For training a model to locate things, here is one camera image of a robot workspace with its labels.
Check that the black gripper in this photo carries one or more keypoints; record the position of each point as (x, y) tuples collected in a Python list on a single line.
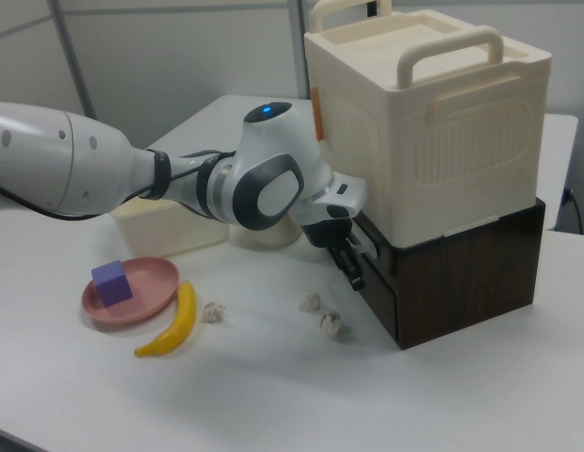
[(327, 231)]

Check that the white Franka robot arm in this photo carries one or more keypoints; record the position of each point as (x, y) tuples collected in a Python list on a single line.
[(61, 160)]

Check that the dark wood drawer cabinet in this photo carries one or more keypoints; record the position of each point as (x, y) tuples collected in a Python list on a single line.
[(461, 287)]

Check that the white garlic bulb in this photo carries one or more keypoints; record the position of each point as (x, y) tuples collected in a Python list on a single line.
[(332, 324), (310, 301)]

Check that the yellow banana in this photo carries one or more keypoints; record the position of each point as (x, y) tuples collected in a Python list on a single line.
[(181, 320)]

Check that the cream rectangular plastic bin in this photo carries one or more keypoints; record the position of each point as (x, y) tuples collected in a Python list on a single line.
[(165, 230)]

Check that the pink plate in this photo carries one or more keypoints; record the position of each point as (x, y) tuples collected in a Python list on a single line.
[(148, 292)]

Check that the purple cube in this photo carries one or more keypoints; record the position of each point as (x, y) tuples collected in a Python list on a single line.
[(112, 285)]

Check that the grey vertical partition post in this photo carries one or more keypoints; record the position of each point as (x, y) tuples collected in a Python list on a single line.
[(299, 52)]

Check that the grey slanted partition post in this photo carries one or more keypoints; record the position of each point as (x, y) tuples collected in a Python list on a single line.
[(75, 61)]

